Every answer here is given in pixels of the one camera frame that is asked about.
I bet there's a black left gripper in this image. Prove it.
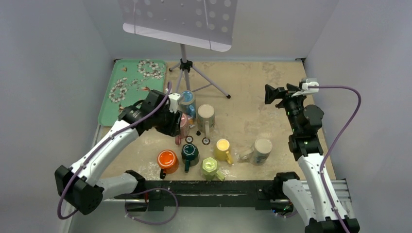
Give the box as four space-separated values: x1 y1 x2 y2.
153 105 182 136

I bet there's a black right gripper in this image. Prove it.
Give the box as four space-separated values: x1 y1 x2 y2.
265 83 309 134

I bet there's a pink ghost mug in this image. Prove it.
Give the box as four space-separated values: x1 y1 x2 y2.
175 114 190 145

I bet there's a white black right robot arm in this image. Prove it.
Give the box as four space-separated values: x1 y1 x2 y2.
264 81 360 233

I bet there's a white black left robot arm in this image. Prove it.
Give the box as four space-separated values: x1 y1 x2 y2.
54 90 182 215

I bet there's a blue mug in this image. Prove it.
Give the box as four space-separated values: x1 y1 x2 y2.
179 90 196 119

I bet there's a dark green mug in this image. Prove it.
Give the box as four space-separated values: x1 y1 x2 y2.
181 143 199 173

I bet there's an orange mug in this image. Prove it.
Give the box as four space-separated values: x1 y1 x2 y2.
157 150 179 180

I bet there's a teal seashell mug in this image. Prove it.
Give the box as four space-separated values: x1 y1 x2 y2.
197 104 215 139

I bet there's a yellow mug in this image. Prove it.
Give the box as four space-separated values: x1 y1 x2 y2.
213 139 234 165

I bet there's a light green hexagonal mug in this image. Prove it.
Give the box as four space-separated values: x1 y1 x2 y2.
202 157 225 182

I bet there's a cream coral mug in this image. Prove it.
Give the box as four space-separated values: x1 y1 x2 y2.
239 138 273 166

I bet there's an ice cream cone toy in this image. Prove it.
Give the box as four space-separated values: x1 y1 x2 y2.
188 116 195 127

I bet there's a green floral tray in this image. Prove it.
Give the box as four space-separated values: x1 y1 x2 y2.
98 59 167 127

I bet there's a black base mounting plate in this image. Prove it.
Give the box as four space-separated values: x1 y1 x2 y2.
114 180 305 213

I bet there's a grey music stand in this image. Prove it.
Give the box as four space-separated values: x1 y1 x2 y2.
118 0 238 99

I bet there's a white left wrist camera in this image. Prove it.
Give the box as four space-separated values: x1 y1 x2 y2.
168 93 182 113

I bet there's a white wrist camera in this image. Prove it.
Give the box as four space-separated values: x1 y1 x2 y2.
168 93 182 113
292 78 319 97

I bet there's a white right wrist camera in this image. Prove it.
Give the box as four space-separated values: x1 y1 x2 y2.
292 78 319 97

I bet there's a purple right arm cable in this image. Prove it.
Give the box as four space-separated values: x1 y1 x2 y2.
274 85 362 233

